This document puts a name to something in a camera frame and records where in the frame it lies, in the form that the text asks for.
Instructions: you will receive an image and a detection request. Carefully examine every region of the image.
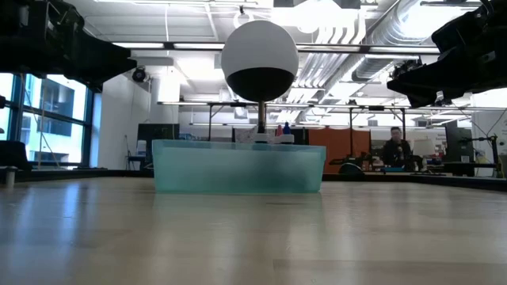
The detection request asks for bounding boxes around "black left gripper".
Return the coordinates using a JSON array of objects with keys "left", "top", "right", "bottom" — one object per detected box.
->
[{"left": 0, "top": 0, "right": 138, "bottom": 93}]

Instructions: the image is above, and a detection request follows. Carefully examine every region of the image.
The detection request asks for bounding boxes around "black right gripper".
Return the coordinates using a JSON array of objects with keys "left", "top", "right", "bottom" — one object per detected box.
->
[{"left": 387, "top": 0, "right": 507, "bottom": 108}]

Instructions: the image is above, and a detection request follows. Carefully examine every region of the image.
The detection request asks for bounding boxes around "large blue food coloring bottle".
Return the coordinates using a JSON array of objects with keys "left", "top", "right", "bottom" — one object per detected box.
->
[{"left": 276, "top": 121, "right": 295, "bottom": 144}]

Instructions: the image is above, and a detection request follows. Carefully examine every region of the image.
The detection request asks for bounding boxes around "large black-tipped coloring bottle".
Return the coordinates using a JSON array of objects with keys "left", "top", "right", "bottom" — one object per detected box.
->
[{"left": 253, "top": 124, "right": 270, "bottom": 144}]

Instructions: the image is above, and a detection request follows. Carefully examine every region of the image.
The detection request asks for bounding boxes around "black ceiling spotlight cluster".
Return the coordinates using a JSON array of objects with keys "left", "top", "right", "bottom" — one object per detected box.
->
[{"left": 390, "top": 59, "right": 421, "bottom": 80}]

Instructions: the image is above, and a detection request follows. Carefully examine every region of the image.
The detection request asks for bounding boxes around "white lampshade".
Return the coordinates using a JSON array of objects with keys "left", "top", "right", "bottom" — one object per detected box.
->
[{"left": 412, "top": 138, "right": 436, "bottom": 158}]

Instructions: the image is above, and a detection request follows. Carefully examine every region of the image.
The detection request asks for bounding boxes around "person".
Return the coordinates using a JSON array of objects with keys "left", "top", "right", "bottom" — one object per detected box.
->
[{"left": 382, "top": 126, "right": 413, "bottom": 168}]

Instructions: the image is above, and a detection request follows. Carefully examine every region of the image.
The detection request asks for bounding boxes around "dark monitor on desk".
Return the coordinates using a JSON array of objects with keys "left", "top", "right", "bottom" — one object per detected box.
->
[{"left": 445, "top": 120, "right": 475, "bottom": 163}]

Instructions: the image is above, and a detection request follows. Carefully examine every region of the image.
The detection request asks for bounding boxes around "large room window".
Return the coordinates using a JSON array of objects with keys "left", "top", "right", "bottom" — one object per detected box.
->
[{"left": 0, "top": 73, "right": 102, "bottom": 169}]

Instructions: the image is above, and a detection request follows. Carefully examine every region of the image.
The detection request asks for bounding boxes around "black computer monitor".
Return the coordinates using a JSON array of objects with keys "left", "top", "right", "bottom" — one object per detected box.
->
[{"left": 137, "top": 123, "right": 181, "bottom": 141}]

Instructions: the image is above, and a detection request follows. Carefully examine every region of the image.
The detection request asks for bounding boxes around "orange room partition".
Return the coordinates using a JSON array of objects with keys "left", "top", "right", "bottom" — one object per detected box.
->
[{"left": 308, "top": 127, "right": 372, "bottom": 174}]

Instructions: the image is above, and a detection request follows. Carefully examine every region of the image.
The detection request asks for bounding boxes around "long ceiling light bar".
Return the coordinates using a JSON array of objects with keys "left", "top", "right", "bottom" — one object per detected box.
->
[{"left": 112, "top": 41, "right": 440, "bottom": 55}]

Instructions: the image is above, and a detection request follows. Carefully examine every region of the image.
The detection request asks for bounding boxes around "black tripod stand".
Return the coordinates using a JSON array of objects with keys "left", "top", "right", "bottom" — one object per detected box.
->
[{"left": 461, "top": 134, "right": 501, "bottom": 177}]

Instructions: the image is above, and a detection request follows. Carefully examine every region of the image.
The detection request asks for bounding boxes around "dark round chair back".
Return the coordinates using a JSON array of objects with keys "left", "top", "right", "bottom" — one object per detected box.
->
[{"left": 338, "top": 162, "right": 364, "bottom": 176}]

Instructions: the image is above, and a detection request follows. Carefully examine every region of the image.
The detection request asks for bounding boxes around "black office chair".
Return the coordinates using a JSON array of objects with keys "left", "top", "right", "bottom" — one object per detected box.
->
[{"left": 0, "top": 140, "right": 32, "bottom": 172}]

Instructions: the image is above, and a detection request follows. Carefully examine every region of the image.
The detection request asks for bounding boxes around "white black sphere on pole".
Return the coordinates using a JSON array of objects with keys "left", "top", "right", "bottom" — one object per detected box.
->
[{"left": 220, "top": 19, "right": 300, "bottom": 135}]

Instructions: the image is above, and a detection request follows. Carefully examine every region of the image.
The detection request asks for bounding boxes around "translucent teal plastic bin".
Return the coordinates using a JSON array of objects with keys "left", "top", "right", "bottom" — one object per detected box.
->
[{"left": 152, "top": 139, "right": 327, "bottom": 194}]

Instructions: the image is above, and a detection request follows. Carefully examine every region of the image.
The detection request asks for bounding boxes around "silver ceiling ventilation duct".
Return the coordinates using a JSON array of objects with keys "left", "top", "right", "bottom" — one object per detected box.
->
[{"left": 351, "top": 0, "right": 440, "bottom": 83}]

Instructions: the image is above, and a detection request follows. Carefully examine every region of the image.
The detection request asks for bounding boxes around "black metal gantry frame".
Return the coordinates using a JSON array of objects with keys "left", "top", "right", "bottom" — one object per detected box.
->
[{"left": 158, "top": 101, "right": 507, "bottom": 143}]

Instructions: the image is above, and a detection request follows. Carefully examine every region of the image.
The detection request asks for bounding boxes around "thin yellow hanging cable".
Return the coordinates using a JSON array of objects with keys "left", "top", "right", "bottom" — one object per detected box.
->
[{"left": 37, "top": 77, "right": 48, "bottom": 169}]

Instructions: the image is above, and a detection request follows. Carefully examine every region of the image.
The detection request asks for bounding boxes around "small grey cylinder post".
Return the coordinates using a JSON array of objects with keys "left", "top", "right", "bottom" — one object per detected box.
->
[{"left": 4, "top": 165, "right": 19, "bottom": 190}]

